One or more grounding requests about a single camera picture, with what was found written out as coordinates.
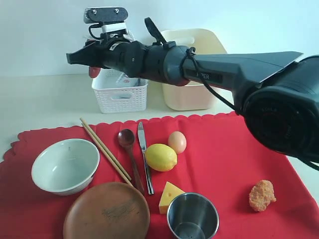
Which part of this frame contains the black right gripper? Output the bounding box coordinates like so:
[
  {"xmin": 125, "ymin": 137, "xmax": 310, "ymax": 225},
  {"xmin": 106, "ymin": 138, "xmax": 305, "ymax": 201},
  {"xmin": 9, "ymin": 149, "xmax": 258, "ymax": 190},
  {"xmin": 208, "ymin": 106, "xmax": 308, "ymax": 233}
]
[{"xmin": 66, "ymin": 40, "xmax": 147, "ymax": 78}]

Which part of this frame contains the red sausage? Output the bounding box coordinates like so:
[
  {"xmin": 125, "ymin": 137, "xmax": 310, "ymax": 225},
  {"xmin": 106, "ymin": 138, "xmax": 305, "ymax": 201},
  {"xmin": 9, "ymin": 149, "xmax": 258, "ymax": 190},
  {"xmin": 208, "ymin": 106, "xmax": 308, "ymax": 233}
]
[{"xmin": 89, "ymin": 67, "xmax": 101, "ymax": 79}]

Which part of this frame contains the milk carton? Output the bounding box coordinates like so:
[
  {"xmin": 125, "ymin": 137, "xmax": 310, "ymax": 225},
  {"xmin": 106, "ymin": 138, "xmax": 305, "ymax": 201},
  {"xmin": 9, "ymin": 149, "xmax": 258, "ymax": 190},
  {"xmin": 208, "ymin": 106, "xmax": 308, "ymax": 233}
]
[{"xmin": 116, "ymin": 73, "xmax": 141, "ymax": 88}]

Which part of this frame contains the brown egg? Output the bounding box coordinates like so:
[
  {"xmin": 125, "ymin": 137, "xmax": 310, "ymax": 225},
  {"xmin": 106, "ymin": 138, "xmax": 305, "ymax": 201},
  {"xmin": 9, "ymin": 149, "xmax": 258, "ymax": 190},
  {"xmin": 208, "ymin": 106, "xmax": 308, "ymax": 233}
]
[{"xmin": 168, "ymin": 131, "xmax": 187, "ymax": 154}]

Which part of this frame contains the yellow lemon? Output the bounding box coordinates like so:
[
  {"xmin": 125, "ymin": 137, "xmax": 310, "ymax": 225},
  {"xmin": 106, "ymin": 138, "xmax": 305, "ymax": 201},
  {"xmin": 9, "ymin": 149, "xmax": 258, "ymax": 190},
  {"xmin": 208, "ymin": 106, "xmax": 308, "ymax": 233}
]
[{"xmin": 145, "ymin": 144, "xmax": 177, "ymax": 172}]

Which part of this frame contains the fried chicken piece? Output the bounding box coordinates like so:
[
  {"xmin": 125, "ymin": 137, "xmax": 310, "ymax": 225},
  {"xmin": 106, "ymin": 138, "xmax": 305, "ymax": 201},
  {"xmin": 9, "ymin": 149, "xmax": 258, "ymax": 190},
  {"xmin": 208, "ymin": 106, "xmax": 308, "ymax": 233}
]
[{"xmin": 249, "ymin": 180, "xmax": 277, "ymax": 212}]

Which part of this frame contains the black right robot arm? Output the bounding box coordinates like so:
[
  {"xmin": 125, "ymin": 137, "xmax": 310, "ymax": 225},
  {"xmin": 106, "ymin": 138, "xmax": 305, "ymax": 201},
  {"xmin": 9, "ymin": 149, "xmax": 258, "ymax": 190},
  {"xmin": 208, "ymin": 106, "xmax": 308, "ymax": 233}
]
[{"xmin": 66, "ymin": 18, "xmax": 319, "ymax": 169}]

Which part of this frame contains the white perforated plastic basket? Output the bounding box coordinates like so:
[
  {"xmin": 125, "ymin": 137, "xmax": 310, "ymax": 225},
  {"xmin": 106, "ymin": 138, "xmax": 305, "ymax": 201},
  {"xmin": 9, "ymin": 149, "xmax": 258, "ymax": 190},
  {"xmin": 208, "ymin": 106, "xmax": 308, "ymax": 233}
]
[{"xmin": 92, "ymin": 69, "xmax": 148, "ymax": 114}]

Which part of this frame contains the lower wooden chopstick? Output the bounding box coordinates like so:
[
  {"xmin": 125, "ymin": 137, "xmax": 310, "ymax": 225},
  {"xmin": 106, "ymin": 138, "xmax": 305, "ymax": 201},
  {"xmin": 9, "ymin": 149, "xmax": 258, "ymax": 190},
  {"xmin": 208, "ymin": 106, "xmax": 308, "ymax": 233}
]
[{"xmin": 82, "ymin": 124, "xmax": 132, "ymax": 186}]

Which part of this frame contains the wooden chopstick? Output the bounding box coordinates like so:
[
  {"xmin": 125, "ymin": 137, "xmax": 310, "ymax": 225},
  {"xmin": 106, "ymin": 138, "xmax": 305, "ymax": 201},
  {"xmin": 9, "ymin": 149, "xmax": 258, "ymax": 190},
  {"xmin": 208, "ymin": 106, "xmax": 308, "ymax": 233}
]
[
  {"xmin": 80, "ymin": 118, "xmax": 132, "ymax": 182},
  {"xmin": 82, "ymin": 124, "xmax": 132, "ymax": 186}
]

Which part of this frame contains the upper wooden chopstick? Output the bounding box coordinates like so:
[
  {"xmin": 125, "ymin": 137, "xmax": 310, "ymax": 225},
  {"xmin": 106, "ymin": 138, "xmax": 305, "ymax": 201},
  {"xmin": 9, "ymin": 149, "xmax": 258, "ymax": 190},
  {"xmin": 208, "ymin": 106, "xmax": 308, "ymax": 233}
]
[{"xmin": 80, "ymin": 118, "xmax": 132, "ymax": 182}]

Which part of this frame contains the dark wooden spoon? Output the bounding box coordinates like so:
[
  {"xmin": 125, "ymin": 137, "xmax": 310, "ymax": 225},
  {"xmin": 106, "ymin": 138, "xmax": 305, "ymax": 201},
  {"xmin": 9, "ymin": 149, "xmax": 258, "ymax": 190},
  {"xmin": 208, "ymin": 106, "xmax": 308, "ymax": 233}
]
[{"xmin": 118, "ymin": 129, "xmax": 145, "ymax": 195}]

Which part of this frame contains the steel table knife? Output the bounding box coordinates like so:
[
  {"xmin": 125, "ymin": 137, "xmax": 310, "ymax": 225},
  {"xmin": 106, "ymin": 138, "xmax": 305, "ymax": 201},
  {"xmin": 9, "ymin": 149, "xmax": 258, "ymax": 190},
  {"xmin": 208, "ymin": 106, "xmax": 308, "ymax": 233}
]
[{"xmin": 137, "ymin": 122, "xmax": 155, "ymax": 195}]

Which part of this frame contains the pale green ceramic bowl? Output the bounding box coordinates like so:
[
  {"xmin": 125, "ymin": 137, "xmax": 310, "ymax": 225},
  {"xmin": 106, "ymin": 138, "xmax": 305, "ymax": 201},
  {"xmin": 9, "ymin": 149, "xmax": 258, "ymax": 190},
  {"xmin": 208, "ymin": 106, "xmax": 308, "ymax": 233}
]
[{"xmin": 31, "ymin": 138, "xmax": 100, "ymax": 196}]

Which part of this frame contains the cream plastic bin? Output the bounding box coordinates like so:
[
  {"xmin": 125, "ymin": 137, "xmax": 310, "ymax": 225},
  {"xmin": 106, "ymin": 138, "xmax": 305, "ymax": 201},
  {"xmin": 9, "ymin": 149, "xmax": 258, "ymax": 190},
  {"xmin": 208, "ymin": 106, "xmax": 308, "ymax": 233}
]
[{"xmin": 161, "ymin": 28, "xmax": 227, "ymax": 111}]

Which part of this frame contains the brown wooden plate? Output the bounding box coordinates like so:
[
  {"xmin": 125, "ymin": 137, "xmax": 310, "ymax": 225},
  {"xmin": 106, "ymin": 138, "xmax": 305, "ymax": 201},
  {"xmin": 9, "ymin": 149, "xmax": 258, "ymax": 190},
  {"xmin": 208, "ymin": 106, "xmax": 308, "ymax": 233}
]
[{"xmin": 63, "ymin": 182, "xmax": 150, "ymax": 239}]

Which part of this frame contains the yellow cheese wedge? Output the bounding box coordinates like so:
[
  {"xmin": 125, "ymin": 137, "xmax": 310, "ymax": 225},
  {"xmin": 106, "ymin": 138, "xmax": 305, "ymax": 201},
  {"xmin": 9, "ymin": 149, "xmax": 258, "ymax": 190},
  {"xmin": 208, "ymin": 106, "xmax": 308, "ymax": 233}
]
[{"xmin": 159, "ymin": 182, "xmax": 184, "ymax": 215}]

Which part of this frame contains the stainless steel cup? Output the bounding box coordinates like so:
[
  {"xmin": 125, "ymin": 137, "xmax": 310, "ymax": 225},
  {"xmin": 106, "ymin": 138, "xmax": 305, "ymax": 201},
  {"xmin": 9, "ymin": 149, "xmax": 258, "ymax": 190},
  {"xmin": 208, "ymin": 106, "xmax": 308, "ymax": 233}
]
[{"xmin": 166, "ymin": 193, "xmax": 219, "ymax": 239}]

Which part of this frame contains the red scalloped table cloth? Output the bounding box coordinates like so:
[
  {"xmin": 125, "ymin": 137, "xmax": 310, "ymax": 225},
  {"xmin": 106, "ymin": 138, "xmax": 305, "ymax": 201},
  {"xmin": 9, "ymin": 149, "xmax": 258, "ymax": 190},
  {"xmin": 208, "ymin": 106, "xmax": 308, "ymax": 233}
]
[{"xmin": 0, "ymin": 113, "xmax": 319, "ymax": 239}]

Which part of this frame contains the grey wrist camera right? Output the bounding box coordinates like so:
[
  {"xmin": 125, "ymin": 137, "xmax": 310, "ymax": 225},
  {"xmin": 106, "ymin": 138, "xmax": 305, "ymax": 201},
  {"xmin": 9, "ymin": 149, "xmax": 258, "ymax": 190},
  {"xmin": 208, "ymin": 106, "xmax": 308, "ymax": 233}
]
[{"xmin": 84, "ymin": 7, "xmax": 129, "ymax": 33}]

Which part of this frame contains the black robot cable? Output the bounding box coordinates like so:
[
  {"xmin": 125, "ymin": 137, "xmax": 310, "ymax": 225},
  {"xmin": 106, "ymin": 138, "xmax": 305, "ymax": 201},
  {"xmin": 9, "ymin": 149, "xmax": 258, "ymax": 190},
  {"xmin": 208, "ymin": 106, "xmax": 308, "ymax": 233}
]
[{"xmin": 183, "ymin": 47, "xmax": 240, "ymax": 113}]

